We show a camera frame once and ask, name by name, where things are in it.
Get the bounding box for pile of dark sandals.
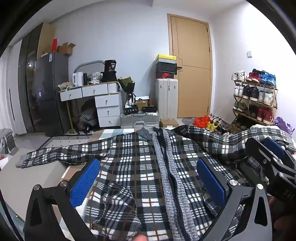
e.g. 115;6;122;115
209;113;240;137

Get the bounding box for black printed bag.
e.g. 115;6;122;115
101;60;118;82

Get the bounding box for small brown cardboard box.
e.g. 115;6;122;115
159;119;179;128

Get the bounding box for brown gift box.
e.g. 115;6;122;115
135;98;151;112

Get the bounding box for green and tan packets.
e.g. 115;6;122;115
58;82;74;91

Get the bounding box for orange plastic bag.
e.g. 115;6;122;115
194;116;211;128

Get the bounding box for plaid fleece jacket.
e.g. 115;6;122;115
16;125;296;241

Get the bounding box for tall flat cardboard box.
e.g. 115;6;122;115
36;22;56;59

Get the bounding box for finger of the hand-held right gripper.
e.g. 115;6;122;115
262;137;296;160
239;137;296;186

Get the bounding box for black backpack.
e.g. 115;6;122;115
72;102;100;135

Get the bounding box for tan wooden door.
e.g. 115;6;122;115
168;13;213;118

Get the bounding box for dark grey fridge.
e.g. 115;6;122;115
32;52;70;137

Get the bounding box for striped rug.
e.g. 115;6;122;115
35;135;93;151

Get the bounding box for white crumpled bag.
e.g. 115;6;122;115
89;72;102;84

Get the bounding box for yellow shoe box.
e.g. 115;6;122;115
155;54;176;63

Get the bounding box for white electric kettle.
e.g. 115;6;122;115
73;72;84;87

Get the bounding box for grey fabric bin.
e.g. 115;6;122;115
0;128;16;154

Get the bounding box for white desk with drawers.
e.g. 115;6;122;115
59;82;123;135

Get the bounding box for grey arched frame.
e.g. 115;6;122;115
74;60;105;77

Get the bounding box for gold metal shoe rack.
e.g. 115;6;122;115
232;79;278;127

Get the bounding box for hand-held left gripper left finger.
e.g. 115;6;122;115
23;158;102;241

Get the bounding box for white suitcase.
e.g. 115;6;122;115
156;78;179;119

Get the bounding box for silver suitcase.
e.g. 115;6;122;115
120;111;160;129

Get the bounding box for open cardboard box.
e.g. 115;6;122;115
57;42;76;55

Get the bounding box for dark glass wardrobe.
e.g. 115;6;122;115
18;22;56;133

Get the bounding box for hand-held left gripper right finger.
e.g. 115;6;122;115
196;158;273;241

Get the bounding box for dark green wrapped bouquet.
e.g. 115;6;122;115
117;77;136;109

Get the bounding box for wooden shoe rack with shoes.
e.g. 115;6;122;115
231;68;277;130

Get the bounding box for purple bag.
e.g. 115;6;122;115
274;116;295;135

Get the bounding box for person's right hand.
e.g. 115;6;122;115
269;197;296;241

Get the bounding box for black slotted box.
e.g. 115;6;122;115
124;104;139;115

